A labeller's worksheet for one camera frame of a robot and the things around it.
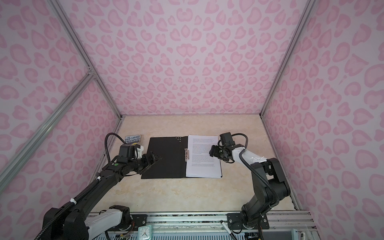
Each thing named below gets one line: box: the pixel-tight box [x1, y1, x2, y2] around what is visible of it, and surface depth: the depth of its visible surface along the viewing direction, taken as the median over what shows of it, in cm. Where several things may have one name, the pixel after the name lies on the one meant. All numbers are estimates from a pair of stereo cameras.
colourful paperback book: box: [125, 134, 141, 144], surface depth 105 cm
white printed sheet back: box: [186, 135, 222, 178], surface depth 97 cm
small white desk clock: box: [138, 224, 153, 240], surface depth 70 cm
